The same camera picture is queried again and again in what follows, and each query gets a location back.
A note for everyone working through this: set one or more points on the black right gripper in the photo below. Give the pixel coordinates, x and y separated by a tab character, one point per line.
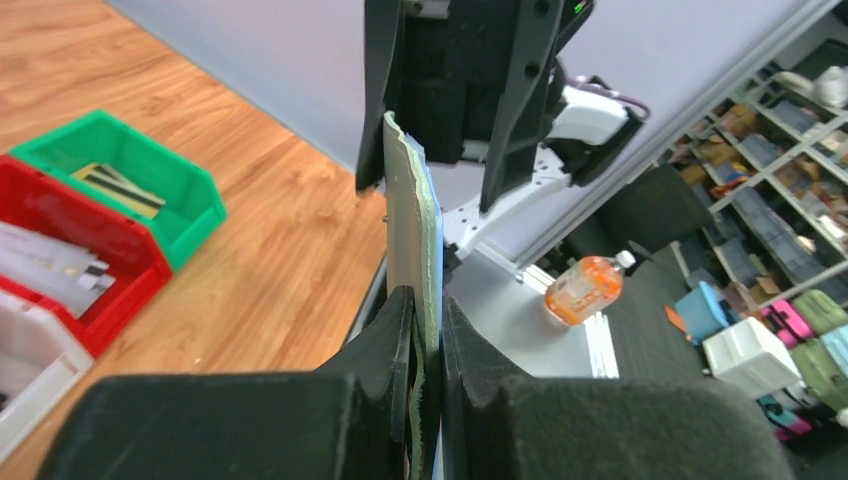
440	67

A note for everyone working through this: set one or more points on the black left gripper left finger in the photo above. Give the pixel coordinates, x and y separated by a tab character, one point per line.
343	420

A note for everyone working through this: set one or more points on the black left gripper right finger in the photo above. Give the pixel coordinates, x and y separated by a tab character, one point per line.
499	422

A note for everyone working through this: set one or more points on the teal leather card holder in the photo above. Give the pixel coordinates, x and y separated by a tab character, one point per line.
415	259

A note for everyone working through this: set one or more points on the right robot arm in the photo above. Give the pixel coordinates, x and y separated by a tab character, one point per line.
584	125

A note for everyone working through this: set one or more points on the white cards stack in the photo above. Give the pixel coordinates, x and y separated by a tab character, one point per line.
70	274

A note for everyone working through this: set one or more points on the gold cards in green bin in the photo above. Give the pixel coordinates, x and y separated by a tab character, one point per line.
108	181

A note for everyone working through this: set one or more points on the orange drink bottle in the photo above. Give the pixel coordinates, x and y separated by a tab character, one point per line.
587	287

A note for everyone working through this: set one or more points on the blue storage box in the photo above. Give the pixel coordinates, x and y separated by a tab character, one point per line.
701	312

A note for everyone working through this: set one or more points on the black office chair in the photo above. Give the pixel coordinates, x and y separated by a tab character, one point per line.
644	217

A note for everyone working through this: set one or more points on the white storage box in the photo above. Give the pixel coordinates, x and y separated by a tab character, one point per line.
752	358

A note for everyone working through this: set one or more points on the green plastic bin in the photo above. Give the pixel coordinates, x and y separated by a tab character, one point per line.
193	207

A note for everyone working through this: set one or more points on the white plastic bin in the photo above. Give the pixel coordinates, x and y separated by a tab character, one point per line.
40	362

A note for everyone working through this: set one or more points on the storage shelf rack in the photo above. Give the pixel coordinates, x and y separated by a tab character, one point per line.
770	164

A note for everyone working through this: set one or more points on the red plastic bin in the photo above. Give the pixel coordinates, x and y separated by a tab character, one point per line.
37	202

